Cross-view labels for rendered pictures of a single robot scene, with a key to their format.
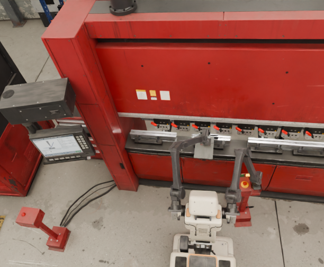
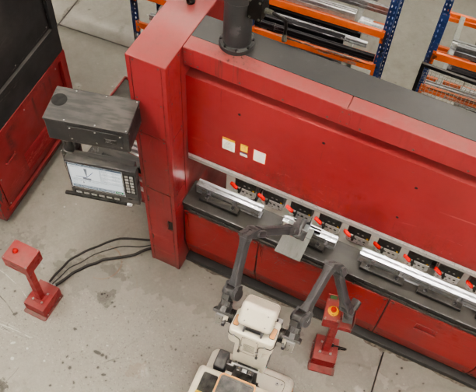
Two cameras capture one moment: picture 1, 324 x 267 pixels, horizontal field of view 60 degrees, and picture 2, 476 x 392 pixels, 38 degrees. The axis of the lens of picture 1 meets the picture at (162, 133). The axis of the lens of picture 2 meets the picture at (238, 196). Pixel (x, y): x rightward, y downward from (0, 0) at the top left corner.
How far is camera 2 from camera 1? 1.86 m
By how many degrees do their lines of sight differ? 5
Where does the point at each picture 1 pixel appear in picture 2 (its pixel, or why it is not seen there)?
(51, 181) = (50, 209)
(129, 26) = (236, 72)
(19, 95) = (72, 106)
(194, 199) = (249, 306)
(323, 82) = (459, 215)
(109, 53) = (201, 86)
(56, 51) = (138, 72)
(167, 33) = (279, 96)
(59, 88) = (124, 113)
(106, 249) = (109, 338)
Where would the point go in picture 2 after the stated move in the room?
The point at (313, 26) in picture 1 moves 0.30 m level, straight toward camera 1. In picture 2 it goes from (446, 153) to (411, 188)
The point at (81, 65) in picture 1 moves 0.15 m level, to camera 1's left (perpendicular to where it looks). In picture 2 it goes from (162, 96) to (135, 92)
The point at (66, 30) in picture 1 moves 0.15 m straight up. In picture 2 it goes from (158, 54) to (156, 33)
